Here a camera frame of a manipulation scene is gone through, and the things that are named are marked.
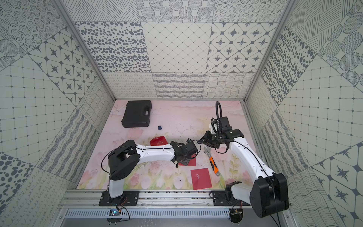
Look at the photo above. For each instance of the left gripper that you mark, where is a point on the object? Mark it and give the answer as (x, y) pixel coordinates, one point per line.
(191, 146)

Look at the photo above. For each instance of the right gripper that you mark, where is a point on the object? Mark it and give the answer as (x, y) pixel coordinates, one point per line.
(207, 140)

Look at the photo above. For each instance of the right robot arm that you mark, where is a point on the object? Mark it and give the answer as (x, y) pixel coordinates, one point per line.
(269, 193)

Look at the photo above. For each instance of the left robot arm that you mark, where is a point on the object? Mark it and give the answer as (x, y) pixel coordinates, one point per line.
(123, 159)

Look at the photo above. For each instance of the orange adjustable wrench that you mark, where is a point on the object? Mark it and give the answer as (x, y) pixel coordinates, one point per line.
(207, 151)

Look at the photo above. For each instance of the black plastic case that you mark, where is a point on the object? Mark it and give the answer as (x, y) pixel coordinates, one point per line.
(137, 114)

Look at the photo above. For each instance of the right circuit board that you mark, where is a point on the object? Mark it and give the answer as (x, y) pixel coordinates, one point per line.
(236, 215)

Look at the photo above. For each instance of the circuit board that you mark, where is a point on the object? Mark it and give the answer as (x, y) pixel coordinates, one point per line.
(236, 215)
(114, 217)

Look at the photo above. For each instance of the left circuit board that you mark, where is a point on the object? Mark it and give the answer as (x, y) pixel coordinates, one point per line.
(114, 217)

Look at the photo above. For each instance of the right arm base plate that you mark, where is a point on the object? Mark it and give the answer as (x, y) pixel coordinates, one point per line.
(224, 198)

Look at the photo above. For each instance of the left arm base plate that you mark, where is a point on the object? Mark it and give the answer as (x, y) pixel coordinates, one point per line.
(128, 198)

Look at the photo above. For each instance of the aluminium mounting rail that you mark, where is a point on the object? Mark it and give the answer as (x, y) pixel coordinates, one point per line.
(89, 199)

